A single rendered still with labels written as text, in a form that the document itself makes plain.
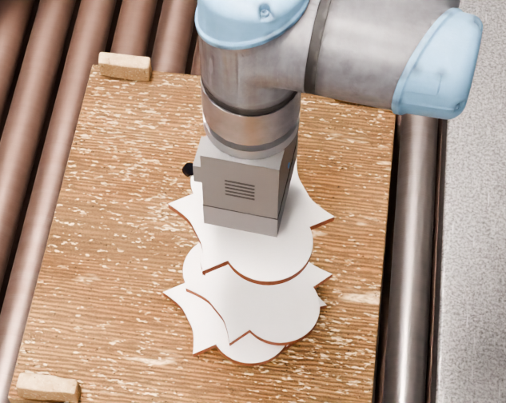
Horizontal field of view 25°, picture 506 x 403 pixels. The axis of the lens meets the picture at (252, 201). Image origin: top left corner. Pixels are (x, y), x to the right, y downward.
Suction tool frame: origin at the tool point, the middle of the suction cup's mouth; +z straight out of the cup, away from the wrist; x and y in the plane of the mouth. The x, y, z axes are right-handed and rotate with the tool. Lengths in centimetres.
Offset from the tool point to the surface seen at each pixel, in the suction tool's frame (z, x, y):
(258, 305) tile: 14.1, 1.1, 1.6
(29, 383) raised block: 14.0, -18.3, 14.5
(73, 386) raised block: 14.1, -14.1, 13.8
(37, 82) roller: 18.5, -30.3, -22.7
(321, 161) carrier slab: 16.6, 3.8, -18.1
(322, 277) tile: 14.1, 6.7, -2.8
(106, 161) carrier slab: 16.7, -19.0, -12.9
